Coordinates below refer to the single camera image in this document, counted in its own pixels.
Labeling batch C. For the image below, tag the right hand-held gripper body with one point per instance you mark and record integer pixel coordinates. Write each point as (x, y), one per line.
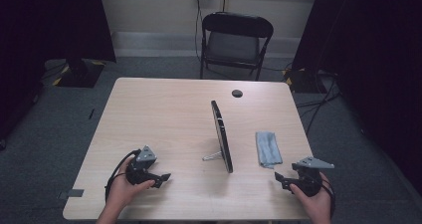
(309, 176)

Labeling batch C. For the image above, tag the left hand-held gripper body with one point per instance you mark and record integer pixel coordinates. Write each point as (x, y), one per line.
(142, 164)

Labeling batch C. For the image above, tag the grey-blue cleaning cloth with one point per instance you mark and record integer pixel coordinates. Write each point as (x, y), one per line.
(268, 149)

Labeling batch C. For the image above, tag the black lacquer flower-painted plate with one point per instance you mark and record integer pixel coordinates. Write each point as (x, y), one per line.
(221, 136)

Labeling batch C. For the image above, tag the person's right hand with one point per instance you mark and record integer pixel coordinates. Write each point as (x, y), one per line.
(313, 202)

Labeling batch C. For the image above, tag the person's left hand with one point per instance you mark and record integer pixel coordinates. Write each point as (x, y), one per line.
(124, 190)

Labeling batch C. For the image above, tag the grey floor tape piece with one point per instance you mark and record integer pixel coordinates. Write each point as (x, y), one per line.
(72, 193)

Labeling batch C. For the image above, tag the black round table grommet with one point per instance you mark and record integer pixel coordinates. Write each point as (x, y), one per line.
(237, 93)

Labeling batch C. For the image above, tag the black stand base yellow tape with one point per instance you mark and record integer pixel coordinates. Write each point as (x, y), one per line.
(303, 81)
(81, 74)

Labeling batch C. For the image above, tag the black curtain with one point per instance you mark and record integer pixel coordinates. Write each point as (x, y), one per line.
(40, 25)
(375, 51)

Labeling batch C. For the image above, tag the black folding chair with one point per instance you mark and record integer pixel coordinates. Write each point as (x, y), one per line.
(234, 41)

